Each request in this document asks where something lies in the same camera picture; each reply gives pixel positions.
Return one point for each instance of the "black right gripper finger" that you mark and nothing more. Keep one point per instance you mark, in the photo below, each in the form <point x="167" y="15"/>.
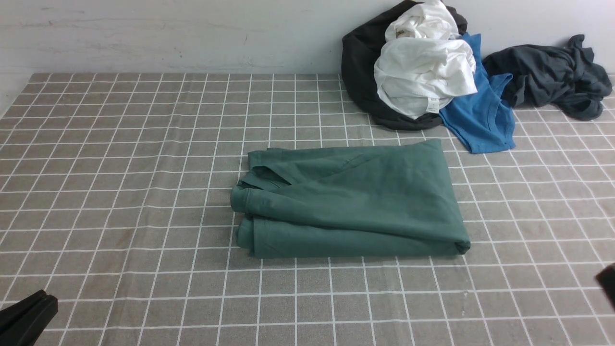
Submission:
<point x="606" y="280"/>

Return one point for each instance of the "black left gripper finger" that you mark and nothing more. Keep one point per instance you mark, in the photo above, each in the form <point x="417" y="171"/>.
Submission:
<point x="26" y="333"/>
<point x="26" y="309"/>

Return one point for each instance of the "grey checkered tablecloth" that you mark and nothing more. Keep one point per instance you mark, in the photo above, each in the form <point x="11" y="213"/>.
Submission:
<point x="115" y="199"/>

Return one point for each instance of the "white crumpled shirt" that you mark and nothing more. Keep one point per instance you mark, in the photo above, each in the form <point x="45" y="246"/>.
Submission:
<point x="424" y="64"/>

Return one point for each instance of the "dark grey crumpled garment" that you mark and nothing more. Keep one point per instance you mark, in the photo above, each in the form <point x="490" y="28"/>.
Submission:
<point x="566" y="77"/>

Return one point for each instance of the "blue t-shirt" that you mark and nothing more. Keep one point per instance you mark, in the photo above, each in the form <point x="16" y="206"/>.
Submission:
<point x="482" y="121"/>

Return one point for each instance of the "black garment in pile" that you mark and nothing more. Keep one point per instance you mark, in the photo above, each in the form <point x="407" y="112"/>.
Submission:
<point x="361" y="49"/>

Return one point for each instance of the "green long sleeve shirt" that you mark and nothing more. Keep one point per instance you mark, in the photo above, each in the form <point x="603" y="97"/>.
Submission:
<point x="347" y="202"/>

